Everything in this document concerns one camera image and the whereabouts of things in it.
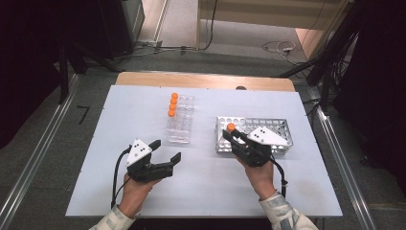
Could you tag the wooden table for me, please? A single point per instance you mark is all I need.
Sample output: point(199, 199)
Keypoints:
point(191, 80)

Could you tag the dark curtain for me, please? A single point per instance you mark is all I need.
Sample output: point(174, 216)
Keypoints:
point(379, 80)
point(28, 64)

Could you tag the clear plastic test tube rack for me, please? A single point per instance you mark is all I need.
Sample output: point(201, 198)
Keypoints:
point(184, 124)

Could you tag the dark grey cabinet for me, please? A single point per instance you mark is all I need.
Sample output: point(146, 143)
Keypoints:
point(123, 25)

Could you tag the aluminium floor rail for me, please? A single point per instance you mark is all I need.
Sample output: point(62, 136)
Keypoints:
point(344, 166)
point(38, 150)

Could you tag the person's left hand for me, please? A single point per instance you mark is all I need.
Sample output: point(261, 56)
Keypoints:
point(134, 196)

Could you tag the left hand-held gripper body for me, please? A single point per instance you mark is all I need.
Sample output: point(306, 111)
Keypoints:
point(150, 172)

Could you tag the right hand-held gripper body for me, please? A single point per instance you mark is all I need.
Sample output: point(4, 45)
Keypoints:
point(255, 153)

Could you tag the person's right hand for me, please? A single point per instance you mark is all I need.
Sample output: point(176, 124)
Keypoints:
point(261, 180)

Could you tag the grey power strip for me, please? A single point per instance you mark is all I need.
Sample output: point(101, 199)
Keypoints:
point(149, 43)

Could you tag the black metal stand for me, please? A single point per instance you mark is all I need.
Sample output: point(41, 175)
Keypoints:
point(63, 70)
point(332, 54)

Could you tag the metal test tube rack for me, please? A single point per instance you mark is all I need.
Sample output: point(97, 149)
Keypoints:
point(281, 123)

